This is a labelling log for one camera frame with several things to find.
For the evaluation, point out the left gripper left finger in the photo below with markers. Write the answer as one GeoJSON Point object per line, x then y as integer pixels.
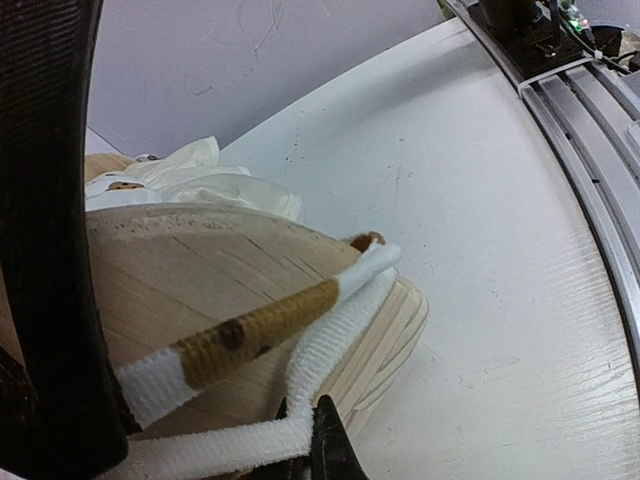
{"type": "Point", "coordinates": [62, 411]}

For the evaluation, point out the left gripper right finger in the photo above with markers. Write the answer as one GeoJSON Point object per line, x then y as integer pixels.
{"type": "Point", "coordinates": [332, 456]}

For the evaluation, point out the wooden pet bed frame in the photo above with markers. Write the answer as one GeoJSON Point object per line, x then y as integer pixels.
{"type": "Point", "coordinates": [151, 340]}

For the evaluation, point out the bear print cushion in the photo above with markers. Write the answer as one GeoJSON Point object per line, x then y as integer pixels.
{"type": "Point", "coordinates": [226, 320]}

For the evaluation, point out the aluminium front rail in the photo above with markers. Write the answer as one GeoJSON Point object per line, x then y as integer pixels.
{"type": "Point", "coordinates": [590, 117]}

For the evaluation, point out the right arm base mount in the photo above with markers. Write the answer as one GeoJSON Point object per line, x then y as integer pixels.
{"type": "Point", "coordinates": [525, 42]}

